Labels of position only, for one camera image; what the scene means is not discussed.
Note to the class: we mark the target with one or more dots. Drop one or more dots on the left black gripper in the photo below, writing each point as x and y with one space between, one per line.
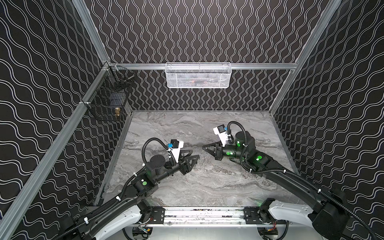
184 165

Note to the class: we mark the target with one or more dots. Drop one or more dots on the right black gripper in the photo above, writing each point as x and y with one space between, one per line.
218 151

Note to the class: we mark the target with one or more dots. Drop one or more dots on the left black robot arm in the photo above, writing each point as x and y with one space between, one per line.
130 206

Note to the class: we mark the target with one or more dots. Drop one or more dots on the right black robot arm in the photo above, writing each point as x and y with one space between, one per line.
325 211

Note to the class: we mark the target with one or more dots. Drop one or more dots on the brass padlock in basket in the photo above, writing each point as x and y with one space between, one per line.
117 112

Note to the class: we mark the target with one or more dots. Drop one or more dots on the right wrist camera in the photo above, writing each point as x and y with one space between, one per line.
221 132

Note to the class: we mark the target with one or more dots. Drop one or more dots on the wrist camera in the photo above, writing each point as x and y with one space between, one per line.
174 148
221 132

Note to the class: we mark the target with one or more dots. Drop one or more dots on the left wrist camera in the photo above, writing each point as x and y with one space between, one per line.
174 148

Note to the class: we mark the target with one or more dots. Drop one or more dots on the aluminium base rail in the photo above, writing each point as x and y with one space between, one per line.
212 216

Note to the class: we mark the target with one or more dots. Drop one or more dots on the white wire mesh basket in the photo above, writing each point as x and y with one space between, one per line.
198 75

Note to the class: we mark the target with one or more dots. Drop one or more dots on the black wire basket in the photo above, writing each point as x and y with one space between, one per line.
112 91

